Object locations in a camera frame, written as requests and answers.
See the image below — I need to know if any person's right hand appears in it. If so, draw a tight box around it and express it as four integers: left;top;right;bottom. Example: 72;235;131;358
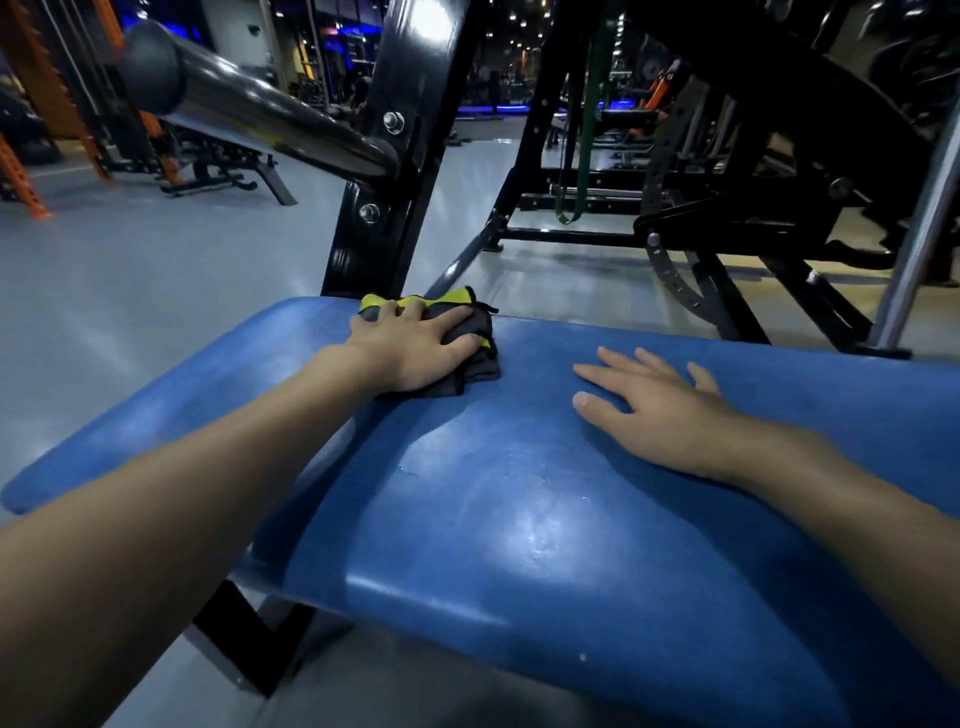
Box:
572;346;733;481

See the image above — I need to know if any green resistance band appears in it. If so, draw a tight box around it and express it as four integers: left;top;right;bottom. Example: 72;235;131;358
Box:
554;14;620;225

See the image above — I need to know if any person's left forearm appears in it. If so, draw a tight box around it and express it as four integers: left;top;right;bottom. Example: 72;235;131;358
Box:
0;348;369;728

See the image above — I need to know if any person's right forearm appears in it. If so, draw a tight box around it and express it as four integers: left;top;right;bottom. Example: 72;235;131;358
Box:
704;416;960;691

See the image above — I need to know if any orange perforated power rack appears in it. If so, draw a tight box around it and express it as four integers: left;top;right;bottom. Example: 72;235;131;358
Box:
0;0;183;220

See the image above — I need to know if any black weight machine frame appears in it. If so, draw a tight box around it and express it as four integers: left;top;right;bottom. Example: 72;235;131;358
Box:
423;0;960;354

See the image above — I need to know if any grey and yellow cleaning cloth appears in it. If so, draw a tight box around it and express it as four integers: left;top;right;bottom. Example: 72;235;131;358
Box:
352;286;502;399

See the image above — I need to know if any blue padded bench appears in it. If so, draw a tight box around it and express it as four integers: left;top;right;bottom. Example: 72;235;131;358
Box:
0;296;960;728

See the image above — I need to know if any perforated steel adjustment arc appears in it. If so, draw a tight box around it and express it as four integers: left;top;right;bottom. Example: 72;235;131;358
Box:
641;74;721;328

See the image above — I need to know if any black adjustable incline bench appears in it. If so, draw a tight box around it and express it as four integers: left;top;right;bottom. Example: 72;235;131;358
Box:
158;127;299;208

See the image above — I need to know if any black upright post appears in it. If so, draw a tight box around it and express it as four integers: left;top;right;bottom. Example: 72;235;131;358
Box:
320;0;481;300

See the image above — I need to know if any chrome guide rod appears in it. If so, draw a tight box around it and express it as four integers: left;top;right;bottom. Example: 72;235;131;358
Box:
869;89;960;354

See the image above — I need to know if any person's left hand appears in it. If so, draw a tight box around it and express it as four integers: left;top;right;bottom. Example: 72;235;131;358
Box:
344;299;484;395

